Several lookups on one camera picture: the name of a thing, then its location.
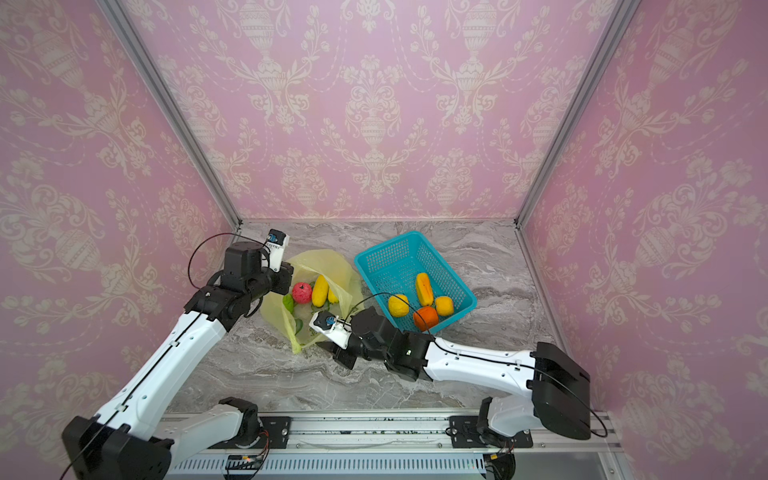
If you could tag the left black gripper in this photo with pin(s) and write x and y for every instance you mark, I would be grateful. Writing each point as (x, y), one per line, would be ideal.
(284, 276)

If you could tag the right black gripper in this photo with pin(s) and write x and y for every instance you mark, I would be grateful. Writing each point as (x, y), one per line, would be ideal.
(344, 352)

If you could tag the green fruit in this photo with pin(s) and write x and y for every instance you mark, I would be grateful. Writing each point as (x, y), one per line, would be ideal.
(289, 303)

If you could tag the yellow plastic bag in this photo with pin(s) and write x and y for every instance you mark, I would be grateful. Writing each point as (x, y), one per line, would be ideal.
(308, 266)

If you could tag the yellow round fruit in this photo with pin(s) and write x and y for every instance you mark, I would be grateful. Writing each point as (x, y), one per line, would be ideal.
(398, 305)

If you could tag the yellow lemon fruit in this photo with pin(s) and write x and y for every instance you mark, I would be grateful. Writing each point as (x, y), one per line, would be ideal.
(444, 306)

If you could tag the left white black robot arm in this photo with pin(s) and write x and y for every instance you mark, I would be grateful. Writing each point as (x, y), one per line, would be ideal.
(124, 439)

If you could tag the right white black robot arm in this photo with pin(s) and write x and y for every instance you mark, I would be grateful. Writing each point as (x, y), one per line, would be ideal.
(542, 388)

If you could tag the pink red fruit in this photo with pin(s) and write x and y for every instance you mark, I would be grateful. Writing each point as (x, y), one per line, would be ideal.
(302, 293)

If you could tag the teal plastic basket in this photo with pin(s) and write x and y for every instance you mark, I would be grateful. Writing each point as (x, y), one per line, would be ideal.
(391, 268)

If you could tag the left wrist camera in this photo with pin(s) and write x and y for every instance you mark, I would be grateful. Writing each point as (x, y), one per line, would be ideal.
(276, 243)

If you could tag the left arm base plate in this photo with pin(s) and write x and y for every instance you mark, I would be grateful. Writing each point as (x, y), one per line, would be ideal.
(274, 434)

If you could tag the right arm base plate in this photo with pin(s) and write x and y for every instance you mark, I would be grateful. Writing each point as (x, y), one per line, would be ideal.
(468, 432)

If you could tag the left corner aluminium post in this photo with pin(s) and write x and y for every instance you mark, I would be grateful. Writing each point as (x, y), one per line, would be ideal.
(118, 18)

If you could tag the corner aluminium post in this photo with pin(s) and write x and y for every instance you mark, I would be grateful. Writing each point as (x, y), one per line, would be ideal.
(616, 27)
(118, 18)

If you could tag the right corner aluminium post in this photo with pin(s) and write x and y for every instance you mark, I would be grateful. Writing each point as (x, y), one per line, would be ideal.
(616, 27)

